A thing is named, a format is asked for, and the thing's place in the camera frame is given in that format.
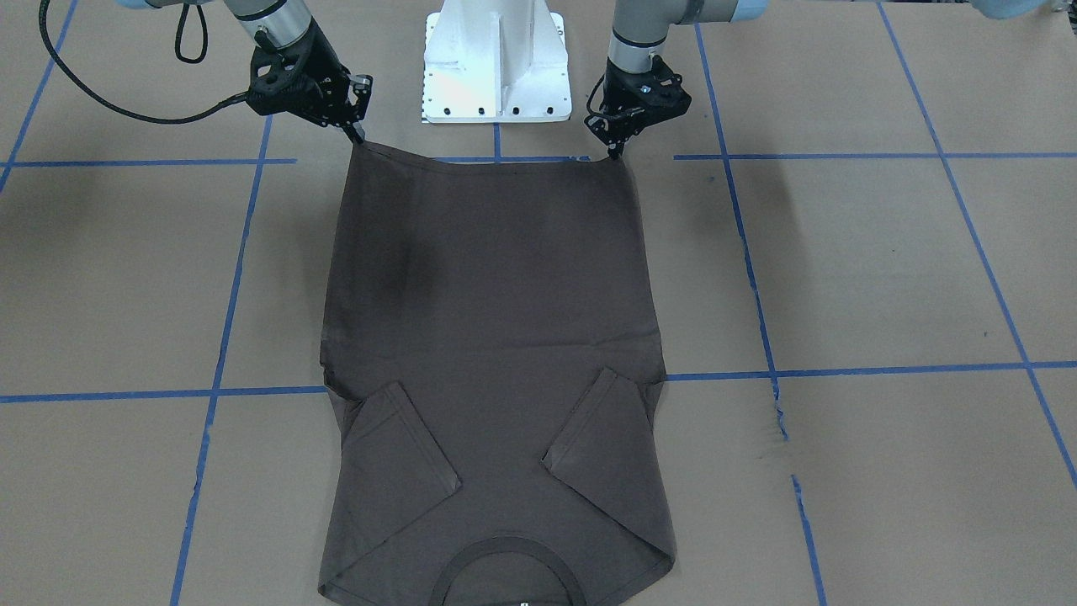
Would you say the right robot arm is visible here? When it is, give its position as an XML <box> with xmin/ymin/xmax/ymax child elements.
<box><xmin>118</xmin><ymin>1</ymin><xmax>373</xmax><ymax>143</ymax></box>

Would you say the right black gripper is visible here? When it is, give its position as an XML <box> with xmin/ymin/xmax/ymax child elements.
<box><xmin>246</xmin><ymin>34</ymin><xmax>373</xmax><ymax>145</ymax></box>

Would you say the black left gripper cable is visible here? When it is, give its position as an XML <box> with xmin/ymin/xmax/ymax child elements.
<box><xmin>38</xmin><ymin>0</ymin><xmax>262</xmax><ymax>125</ymax></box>

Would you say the dark brown t-shirt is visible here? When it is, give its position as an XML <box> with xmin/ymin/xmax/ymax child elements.
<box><xmin>318</xmin><ymin>142</ymin><xmax>676</xmax><ymax>605</ymax></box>

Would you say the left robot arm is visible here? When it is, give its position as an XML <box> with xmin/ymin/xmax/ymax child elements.
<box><xmin>584</xmin><ymin>1</ymin><xmax>769</xmax><ymax>160</ymax></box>

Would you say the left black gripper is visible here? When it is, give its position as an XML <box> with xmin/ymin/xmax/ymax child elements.
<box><xmin>585</xmin><ymin>57</ymin><xmax>693</xmax><ymax>160</ymax></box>

